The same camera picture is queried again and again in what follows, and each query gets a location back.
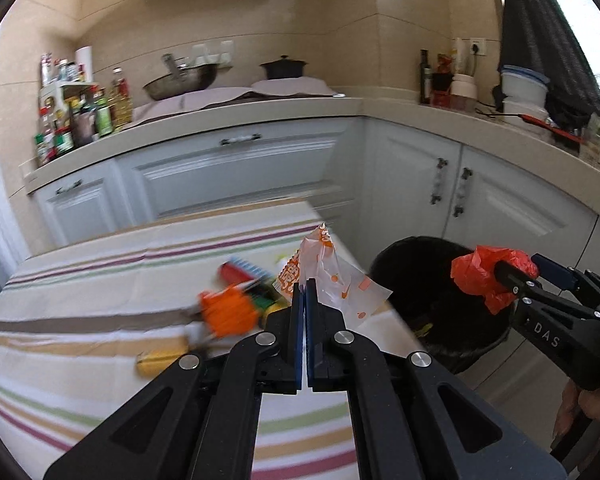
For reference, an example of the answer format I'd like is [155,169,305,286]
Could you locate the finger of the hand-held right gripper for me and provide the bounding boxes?
[494,259,600,321]
[531,254,600,307]

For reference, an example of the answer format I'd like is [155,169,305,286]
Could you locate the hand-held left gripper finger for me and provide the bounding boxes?
[306,280,568,480]
[44,280,306,480]

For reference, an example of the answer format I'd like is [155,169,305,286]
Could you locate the red plastic bag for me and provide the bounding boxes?
[451,245,538,315]

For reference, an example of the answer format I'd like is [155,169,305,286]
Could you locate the white orange-printed plastic bag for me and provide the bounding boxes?
[275,222,393,333]

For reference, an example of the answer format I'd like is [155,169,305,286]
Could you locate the black trash bin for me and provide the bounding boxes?
[369,236,513,375]

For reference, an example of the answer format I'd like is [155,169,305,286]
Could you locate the person's right hand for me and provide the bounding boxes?
[554,382,600,453]

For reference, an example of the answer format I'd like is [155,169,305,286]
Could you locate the green and yellow packet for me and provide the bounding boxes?
[250,285,293,328]

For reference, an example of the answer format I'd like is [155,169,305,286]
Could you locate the orange snack packet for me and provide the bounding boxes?
[198,285,263,339]

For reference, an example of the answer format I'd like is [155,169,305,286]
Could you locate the red and blue packet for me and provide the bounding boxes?
[219,256,273,288]

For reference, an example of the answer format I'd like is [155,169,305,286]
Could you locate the red utensil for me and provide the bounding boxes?
[520,114,583,143]

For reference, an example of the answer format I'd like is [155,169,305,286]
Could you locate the white drawer unit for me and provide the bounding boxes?
[115,120,356,221]

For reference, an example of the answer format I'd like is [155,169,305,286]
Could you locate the stacked white containers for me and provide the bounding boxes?
[500,66,551,133]

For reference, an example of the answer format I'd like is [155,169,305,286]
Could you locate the white jar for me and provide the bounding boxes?
[450,74,478,111]

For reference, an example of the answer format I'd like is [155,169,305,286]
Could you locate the striped tablecloth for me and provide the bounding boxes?
[0,199,426,480]

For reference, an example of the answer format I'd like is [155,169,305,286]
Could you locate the dark olive oil bottle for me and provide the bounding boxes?
[420,49,433,106]

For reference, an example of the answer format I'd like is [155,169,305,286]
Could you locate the pale cloth over stove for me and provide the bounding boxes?
[130,77,346,123]

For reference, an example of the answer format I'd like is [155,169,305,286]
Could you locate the dark curtain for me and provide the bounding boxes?
[497,0,600,121]

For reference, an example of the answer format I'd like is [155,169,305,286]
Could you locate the small white cabinet door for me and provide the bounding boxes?
[32,160,126,251]

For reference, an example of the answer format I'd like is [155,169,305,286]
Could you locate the black lidded pot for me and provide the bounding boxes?
[259,55,308,81]

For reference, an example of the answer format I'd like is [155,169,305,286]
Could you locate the steel wok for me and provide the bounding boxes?
[142,54,220,102]

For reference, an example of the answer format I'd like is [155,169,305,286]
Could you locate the group of condiment bottles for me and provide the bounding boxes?
[34,52,135,168]

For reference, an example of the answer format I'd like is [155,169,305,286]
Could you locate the white spice rack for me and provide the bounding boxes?
[37,81,101,161]

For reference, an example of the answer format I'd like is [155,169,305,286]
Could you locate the paper towel roll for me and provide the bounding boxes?
[75,46,93,83]

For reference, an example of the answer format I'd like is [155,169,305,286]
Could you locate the white beaded door handle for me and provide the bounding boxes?
[452,169,473,218]
[432,157,448,206]

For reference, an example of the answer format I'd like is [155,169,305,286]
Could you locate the black cable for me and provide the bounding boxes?
[475,100,521,118]

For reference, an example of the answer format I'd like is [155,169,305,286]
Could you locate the long drawer handle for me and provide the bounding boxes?
[220,133,262,147]

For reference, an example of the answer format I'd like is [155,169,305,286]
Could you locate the white wall switches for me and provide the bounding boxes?
[190,40,236,68]

